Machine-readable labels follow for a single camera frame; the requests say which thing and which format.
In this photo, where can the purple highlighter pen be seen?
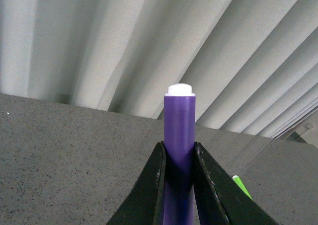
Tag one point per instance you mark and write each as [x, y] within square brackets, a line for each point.
[179, 137]

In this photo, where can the green highlighter pen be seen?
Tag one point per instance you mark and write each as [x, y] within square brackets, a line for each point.
[241, 185]

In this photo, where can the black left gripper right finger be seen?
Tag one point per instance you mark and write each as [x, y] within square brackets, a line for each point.
[219, 199]

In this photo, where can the grey pleated curtain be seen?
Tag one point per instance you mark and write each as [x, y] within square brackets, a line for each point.
[253, 64]

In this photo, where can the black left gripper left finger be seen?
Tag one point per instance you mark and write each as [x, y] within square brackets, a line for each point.
[145, 203]

